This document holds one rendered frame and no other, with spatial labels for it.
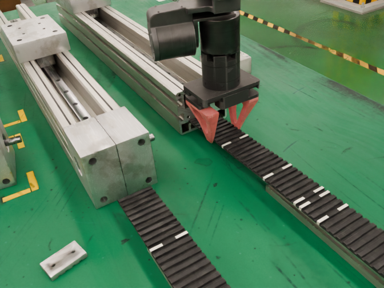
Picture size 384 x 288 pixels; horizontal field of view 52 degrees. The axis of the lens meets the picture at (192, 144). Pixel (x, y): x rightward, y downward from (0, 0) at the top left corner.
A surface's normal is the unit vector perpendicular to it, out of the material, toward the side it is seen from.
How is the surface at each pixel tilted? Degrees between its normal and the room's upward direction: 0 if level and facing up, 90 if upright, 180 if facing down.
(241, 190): 0
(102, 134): 0
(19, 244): 0
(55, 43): 90
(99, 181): 90
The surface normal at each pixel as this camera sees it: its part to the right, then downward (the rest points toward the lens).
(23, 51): 0.50, 0.47
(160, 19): 0.22, 0.54
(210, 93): -0.07, -0.81
